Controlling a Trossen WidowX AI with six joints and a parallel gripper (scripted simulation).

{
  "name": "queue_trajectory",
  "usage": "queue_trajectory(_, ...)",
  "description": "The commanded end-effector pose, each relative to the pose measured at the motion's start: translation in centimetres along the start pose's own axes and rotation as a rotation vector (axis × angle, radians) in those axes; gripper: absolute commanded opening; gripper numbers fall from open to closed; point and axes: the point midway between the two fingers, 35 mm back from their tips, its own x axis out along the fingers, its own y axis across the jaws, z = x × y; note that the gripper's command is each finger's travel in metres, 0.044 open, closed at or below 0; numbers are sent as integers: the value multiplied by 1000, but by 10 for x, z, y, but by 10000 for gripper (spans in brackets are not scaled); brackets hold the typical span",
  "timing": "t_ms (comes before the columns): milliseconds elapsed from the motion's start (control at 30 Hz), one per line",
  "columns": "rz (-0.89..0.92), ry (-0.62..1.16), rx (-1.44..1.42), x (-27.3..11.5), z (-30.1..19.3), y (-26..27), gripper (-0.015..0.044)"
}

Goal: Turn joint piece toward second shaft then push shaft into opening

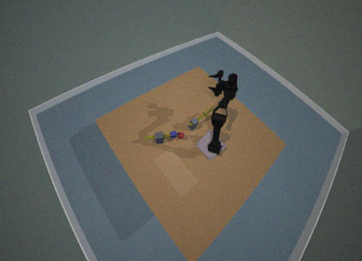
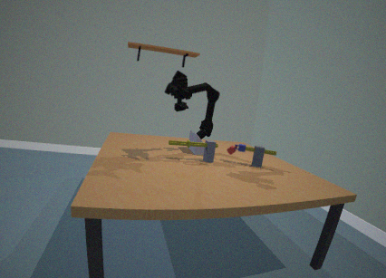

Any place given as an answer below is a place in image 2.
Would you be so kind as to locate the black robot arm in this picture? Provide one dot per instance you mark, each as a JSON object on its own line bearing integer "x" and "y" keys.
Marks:
{"x": 212, "y": 96}

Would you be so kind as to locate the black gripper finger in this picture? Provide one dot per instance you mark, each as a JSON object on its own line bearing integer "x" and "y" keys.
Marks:
{"x": 183, "y": 86}
{"x": 182, "y": 106}

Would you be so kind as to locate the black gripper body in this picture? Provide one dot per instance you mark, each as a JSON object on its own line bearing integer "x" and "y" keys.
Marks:
{"x": 177, "y": 93}

